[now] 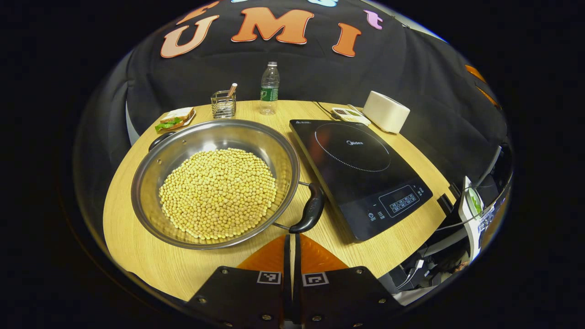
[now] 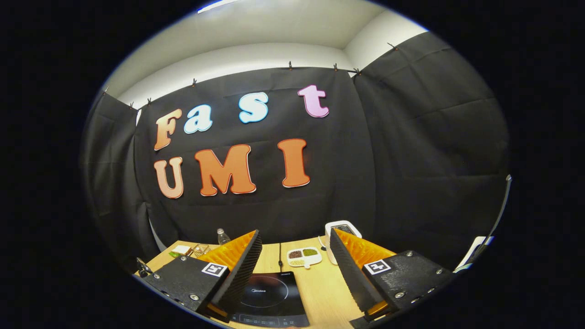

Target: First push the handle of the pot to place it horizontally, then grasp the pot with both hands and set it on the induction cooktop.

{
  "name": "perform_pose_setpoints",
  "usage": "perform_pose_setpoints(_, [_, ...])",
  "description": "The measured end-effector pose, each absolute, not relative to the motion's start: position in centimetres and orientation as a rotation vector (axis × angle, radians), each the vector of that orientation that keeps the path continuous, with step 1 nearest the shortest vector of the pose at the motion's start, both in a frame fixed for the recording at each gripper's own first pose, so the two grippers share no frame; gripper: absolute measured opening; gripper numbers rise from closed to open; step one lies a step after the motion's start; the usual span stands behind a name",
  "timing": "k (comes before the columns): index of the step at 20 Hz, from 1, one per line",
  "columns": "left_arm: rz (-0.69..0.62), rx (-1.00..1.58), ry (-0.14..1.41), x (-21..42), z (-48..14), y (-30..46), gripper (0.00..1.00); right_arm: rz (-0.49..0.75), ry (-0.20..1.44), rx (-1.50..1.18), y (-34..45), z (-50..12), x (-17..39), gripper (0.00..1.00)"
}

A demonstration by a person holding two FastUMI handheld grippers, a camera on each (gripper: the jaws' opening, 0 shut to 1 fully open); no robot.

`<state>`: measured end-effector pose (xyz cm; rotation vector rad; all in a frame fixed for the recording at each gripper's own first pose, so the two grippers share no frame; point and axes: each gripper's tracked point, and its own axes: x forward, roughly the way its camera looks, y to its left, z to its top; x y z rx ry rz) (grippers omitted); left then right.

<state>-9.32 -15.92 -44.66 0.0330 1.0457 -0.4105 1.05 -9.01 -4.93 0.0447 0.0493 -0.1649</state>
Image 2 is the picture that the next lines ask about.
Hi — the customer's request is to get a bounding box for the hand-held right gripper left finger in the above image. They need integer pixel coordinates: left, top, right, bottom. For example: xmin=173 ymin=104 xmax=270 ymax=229
xmin=137 ymin=229 xmax=263 ymax=323

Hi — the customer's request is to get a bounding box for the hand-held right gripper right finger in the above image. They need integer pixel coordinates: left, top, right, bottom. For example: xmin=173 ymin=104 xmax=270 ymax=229
xmin=329 ymin=228 xmax=460 ymax=326

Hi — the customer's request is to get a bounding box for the black induction cooktop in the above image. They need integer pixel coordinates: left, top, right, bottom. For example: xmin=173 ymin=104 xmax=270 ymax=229
xmin=229 ymin=271 xmax=310 ymax=329

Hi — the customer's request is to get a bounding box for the white divided dish with beans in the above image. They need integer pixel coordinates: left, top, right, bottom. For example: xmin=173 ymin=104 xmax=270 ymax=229
xmin=287 ymin=247 xmax=323 ymax=269

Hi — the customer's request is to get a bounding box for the white toaster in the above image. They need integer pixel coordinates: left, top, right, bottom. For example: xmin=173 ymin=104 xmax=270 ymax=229
xmin=324 ymin=220 xmax=362 ymax=265

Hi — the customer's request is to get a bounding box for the black backdrop cloth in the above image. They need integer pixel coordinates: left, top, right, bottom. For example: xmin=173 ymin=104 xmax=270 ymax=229
xmin=80 ymin=31 xmax=510 ymax=275

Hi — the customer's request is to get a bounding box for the row of black clips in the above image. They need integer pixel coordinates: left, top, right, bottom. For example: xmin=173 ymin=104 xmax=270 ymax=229
xmin=103 ymin=42 xmax=398 ymax=112

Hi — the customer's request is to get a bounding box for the ceiling light strip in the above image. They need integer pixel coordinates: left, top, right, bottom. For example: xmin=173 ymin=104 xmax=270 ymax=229
xmin=197 ymin=0 xmax=238 ymax=13

